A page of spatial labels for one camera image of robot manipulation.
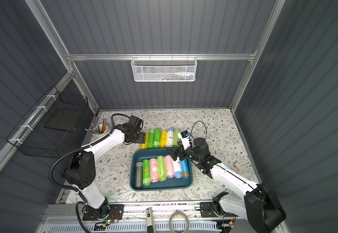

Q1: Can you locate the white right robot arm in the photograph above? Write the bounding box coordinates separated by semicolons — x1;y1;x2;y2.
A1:
167;138;287;233

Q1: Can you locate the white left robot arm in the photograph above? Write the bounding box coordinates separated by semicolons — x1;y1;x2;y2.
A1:
49;113;144;219

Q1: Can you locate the teal plastic storage box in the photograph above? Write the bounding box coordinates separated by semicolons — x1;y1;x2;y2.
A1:
129;148;193;191

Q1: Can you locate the white wire wall basket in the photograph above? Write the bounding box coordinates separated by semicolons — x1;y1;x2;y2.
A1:
131;57;198;82

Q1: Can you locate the bright green trash bag roll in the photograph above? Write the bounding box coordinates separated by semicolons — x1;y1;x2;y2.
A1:
147;129;154;149

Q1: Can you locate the white pen cup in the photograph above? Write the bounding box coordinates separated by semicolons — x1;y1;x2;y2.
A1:
83;118;110;143

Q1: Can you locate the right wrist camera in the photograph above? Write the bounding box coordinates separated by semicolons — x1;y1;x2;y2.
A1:
177;130;191;150

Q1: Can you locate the pink eraser block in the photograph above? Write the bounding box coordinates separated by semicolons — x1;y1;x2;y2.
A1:
234;162;244;173

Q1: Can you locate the pink trash bag roll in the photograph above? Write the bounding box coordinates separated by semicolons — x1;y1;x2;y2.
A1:
149;158;158;183
165;155;175;178

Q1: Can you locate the tape roll ring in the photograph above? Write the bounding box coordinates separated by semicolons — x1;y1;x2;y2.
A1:
168;211;190;233

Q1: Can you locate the white blue trash bag roll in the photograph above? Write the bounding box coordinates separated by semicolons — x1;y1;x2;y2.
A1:
166;128;174;148

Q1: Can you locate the grey handheld device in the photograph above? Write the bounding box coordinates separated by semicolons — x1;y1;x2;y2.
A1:
145;207;155;233

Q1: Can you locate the yellow trash bag roll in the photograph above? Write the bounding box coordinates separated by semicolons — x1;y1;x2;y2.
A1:
140;133;149;150
159;130;168;148

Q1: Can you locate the dark green trash bag roll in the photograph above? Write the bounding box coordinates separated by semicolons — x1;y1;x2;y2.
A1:
153;128;161;148

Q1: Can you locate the light green trash bag roll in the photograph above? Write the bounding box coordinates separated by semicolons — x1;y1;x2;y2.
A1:
173;129;180;148

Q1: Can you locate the grey trash bag roll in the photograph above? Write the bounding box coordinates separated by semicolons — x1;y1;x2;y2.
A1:
135;162;143;189

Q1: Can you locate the pale green trash bag roll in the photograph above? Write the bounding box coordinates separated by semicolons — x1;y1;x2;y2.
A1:
157;155;167;182

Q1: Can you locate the black wire wall basket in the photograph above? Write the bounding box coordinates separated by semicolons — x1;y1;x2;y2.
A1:
6;89;93;158

